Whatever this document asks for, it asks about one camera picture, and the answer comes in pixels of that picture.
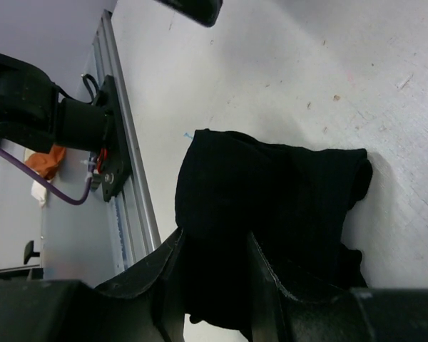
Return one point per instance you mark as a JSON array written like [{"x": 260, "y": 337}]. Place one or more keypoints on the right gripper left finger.
[{"x": 145, "y": 301}]

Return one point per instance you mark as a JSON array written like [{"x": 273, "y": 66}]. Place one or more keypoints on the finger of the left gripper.
[{"x": 204, "y": 12}]

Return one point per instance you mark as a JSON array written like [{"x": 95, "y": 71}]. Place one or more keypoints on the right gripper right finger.
[{"x": 307, "y": 310}]

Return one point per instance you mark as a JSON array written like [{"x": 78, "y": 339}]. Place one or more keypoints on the black underwear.
[{"x": 293, "y": 200}]

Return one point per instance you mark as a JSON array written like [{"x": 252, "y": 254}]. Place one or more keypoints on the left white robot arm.
[{"x": 38, "y": 114}]

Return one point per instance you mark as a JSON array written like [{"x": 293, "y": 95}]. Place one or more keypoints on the orange and white cloth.
[{"x": 46, "y": 165}]

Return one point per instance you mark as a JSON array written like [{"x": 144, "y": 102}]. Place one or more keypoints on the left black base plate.
[{"x": 114, "y": 163}]

